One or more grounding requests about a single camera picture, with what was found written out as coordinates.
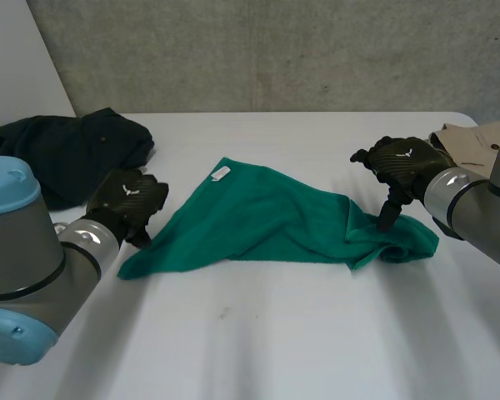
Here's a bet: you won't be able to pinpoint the teal towel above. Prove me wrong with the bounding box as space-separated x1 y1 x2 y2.
117 156 440 282

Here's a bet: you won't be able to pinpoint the beige shorts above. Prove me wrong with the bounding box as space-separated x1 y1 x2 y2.
427 120 500 170

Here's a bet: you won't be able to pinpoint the dark blue cloth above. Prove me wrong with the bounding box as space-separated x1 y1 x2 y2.
0 107 155 212

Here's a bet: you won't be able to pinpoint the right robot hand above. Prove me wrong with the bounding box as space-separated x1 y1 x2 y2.
349 135 458 233

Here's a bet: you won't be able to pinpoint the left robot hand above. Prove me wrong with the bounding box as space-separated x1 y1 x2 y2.
84 168 170 250

